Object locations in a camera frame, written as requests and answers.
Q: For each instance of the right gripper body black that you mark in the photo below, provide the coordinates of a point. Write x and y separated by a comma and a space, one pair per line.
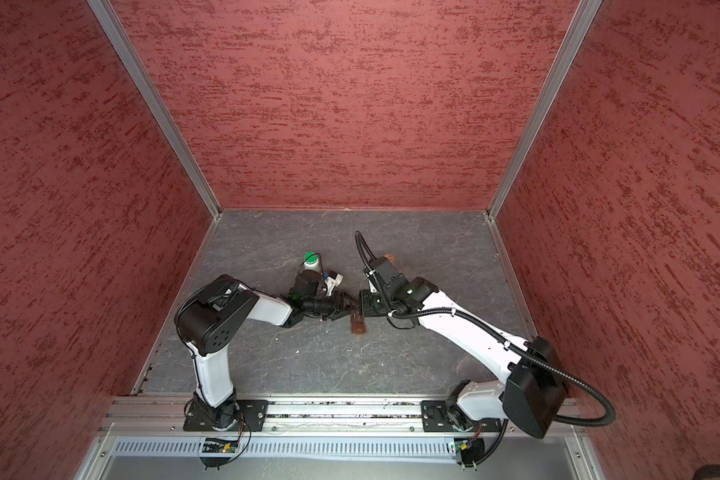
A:
377, 303

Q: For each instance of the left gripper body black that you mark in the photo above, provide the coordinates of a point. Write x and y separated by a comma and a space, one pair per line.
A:
325, 305

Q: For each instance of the brown weekly pill organizer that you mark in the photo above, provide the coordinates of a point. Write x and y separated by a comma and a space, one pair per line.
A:
357, 323

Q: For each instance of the white pill bottle green cap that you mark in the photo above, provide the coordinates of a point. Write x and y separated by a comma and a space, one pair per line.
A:
312, 262

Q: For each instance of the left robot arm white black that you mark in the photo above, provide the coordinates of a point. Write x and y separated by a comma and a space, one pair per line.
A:
207, 322

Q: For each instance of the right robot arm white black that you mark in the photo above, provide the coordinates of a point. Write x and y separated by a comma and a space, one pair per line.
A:
522, 392

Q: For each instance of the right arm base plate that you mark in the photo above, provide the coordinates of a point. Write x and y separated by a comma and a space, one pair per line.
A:
435, 415

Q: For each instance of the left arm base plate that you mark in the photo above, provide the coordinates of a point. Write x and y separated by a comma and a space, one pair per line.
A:
246, 415

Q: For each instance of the white slotted cable duct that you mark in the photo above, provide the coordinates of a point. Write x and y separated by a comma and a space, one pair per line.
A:
416, 449

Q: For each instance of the right controller board with wires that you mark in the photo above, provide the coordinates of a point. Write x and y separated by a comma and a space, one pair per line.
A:
473, 451

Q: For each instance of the controller board with wires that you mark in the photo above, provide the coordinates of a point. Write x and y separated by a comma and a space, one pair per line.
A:
473, 451
218, 452

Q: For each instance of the left controller board with wires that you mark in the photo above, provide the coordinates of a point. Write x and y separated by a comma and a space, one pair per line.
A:
218, 452

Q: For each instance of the aluminium front rail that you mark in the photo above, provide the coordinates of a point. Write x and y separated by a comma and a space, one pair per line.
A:
287, 415

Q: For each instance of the right aluminium corner post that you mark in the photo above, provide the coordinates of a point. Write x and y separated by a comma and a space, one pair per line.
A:
579, 26

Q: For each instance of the aluminium corner post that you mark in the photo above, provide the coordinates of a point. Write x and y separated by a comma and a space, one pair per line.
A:
579, 26
107, 18

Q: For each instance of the left aluminium corner post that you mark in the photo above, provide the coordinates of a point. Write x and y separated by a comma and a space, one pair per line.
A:
107, 18

